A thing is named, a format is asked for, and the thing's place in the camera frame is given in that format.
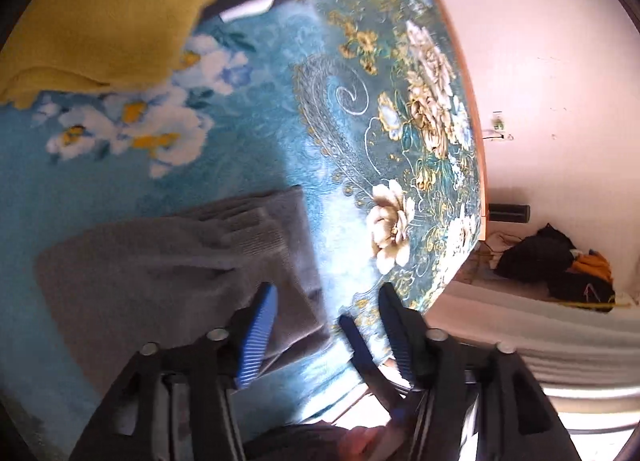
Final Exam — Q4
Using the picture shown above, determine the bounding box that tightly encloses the white bedding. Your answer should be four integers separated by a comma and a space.
425, 281, 634, 387

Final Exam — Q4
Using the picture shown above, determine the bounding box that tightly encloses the person's right hand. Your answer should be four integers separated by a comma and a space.
245, 422, 402, 461

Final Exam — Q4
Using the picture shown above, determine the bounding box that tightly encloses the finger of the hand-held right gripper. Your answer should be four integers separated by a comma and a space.
338, 315, 404, 415

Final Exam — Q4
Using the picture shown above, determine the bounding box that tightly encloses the orange garment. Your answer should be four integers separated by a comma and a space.
570, 250, 615, 287

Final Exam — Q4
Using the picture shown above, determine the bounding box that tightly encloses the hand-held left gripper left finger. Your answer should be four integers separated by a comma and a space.
70, 282, 279, 461

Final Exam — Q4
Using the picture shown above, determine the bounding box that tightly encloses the black clothing pile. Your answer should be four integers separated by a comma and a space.
494, 223, 582, 285

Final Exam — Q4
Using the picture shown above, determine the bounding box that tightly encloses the black bag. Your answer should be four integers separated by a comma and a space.
547, 275, 616, 312

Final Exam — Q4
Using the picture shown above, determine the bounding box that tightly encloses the wall socket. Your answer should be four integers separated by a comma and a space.
487, 110, 514, 142

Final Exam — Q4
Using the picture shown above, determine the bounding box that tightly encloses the grey-blue sweatshirt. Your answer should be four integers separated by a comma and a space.
34, 185, 337, 394

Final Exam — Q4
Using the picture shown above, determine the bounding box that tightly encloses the teal floral blanket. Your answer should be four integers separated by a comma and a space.
0, 0, 489, 447

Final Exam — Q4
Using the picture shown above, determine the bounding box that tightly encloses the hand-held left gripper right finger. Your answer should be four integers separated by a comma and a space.
378, 282, 576, 461

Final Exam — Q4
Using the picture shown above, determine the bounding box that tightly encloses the black box-shaped device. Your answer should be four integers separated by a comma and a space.
488, 202, 531, 225

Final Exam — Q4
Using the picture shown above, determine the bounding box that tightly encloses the mustard yellow knit sweater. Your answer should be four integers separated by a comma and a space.
0, 0, 242, 110

